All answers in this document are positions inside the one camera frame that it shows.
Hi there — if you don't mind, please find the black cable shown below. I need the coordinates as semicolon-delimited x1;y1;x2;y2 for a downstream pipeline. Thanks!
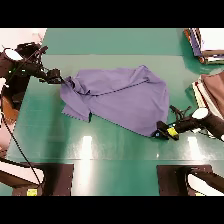
0;111;44;188

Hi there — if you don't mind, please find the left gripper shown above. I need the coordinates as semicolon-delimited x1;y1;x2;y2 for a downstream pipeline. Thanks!
45;68;65;85

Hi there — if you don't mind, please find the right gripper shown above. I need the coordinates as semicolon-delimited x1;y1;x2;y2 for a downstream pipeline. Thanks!
153;120;180;141

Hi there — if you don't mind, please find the brown garment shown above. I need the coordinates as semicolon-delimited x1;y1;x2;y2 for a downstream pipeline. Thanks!
200;70;224;118

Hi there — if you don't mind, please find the heap of clothes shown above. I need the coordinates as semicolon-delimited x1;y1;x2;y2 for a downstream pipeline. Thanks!
182;28;224;65

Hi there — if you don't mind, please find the striped garment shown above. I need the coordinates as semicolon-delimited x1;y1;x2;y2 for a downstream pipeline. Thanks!
192;79;209;109

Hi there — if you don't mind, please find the purple shirt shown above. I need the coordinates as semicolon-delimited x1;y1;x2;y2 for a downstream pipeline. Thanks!
59;64;171;138

